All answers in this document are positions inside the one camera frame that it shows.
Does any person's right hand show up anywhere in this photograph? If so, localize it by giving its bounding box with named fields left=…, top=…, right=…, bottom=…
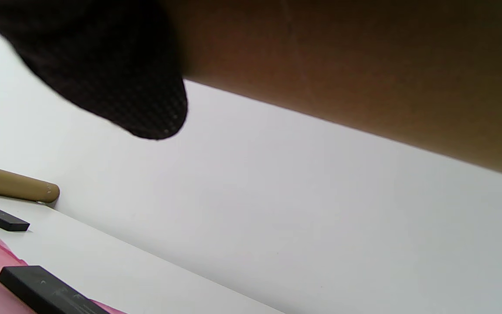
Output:
left=0, top=0, right=188, bottom=140

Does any brown cardboard mailing tube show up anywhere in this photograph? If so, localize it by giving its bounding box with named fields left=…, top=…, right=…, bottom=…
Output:
left=164, top=0, right=502, bottom=181
left=0, top=161, right=61, bottom=204

